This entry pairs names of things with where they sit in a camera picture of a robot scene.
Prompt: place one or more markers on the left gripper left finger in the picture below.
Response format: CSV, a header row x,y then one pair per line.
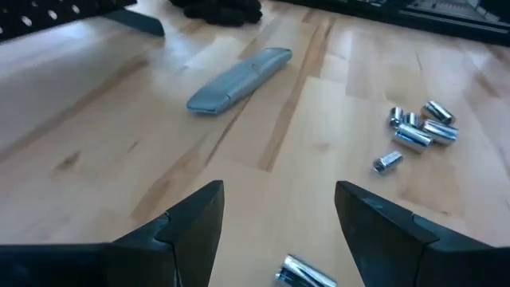
x,y
159,255

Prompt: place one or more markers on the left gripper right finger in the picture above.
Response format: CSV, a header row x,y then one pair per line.
x,y
398,255

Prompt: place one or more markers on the small chrome socket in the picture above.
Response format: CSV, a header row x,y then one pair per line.
x,y
440,131
411,119
438,112
396,116
387,162
304,273
412,137

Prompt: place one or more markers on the grey utility knife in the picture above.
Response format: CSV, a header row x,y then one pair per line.
x,y
239,79

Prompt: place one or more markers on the black work gloves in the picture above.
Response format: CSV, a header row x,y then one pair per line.
x,y
219,12

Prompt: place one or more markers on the black perforated pegboard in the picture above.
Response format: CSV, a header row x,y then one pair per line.
x,y
12,30

